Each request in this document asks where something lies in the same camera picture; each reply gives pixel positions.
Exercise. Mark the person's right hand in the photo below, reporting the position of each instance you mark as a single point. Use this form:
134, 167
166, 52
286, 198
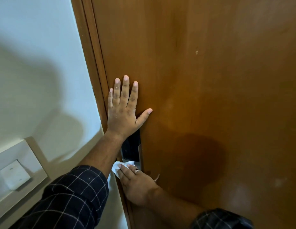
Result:
138, 188

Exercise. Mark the person's left hand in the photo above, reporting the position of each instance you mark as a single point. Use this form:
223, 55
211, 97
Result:
121, 116

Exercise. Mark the person's left middle finger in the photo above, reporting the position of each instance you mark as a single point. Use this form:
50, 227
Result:
125, 91

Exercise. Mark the person's left thumb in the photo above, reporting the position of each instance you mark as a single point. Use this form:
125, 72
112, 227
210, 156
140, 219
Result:
145, 115

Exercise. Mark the person's left little finger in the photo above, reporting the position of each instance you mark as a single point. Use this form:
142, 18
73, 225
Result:
110, 98

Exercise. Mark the person's right fingers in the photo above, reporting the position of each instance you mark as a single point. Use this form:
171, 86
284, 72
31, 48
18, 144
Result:
126, 172

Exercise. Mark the white wiping cloth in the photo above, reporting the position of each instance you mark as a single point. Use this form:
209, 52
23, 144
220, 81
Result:
115, 167

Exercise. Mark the person's right forearm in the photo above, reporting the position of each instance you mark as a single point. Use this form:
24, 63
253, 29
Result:
171, 208

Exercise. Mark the person's left forearm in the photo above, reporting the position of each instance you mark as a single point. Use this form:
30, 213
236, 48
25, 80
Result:
102, 152

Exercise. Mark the black and silver door lock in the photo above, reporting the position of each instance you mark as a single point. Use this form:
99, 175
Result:
131, 146

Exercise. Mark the dark checked shirt sleeve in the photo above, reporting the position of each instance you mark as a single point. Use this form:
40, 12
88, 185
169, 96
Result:
219, 220
66, 200

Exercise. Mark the brown wooden door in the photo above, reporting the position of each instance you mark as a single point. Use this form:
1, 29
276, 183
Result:
210, 92

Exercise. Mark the brown wooden door frame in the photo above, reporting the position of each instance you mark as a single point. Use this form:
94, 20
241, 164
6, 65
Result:
89, 45

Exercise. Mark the white wall switch panel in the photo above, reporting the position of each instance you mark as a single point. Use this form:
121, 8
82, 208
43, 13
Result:
23, 152

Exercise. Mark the white square switch button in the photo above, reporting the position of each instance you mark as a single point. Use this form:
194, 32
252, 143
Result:
14, 175

